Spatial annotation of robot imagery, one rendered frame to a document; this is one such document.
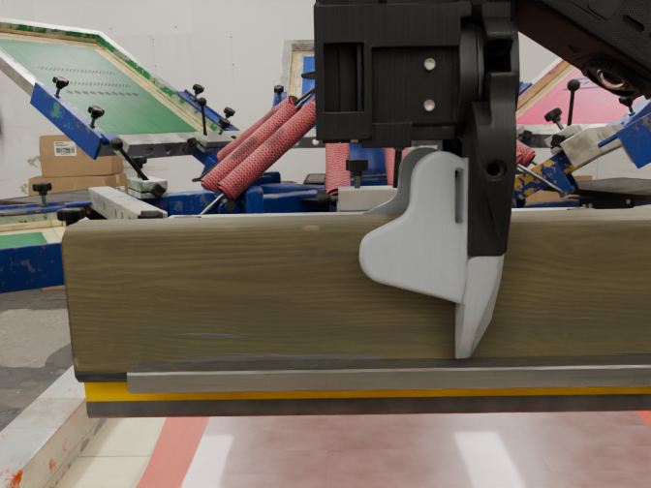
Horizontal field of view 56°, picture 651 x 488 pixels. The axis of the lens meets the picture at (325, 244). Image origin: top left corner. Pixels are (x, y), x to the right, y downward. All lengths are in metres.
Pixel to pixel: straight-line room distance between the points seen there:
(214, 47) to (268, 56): 0.42
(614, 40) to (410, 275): 0.12
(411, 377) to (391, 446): 0.19
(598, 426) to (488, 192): 0.31
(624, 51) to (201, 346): 0.22
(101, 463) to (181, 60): 4.64
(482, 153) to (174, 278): 0.15
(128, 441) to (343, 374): 0.26
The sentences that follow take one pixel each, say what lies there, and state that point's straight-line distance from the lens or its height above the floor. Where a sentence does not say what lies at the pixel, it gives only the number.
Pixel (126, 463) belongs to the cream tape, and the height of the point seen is 0.96.
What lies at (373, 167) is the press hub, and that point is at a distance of 1.51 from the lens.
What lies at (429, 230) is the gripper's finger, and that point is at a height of 1.14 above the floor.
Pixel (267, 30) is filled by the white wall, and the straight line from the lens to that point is 4.94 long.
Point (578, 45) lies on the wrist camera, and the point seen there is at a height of 1.22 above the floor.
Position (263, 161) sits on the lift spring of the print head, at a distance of 1.36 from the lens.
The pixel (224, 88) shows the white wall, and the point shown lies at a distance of 4.94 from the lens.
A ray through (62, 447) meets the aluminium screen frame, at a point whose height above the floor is 0.97.
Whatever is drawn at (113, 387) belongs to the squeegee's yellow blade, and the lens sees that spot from 0.33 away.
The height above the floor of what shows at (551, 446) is 0.96.
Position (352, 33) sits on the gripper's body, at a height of 1.22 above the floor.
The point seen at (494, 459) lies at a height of 0.96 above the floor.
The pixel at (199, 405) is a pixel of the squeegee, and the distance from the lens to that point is 0.32.
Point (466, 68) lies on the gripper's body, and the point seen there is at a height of 1.21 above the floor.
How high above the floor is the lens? 1.19
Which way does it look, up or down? 11 degrees down
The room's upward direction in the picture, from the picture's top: 1 degrees counter-clockwise
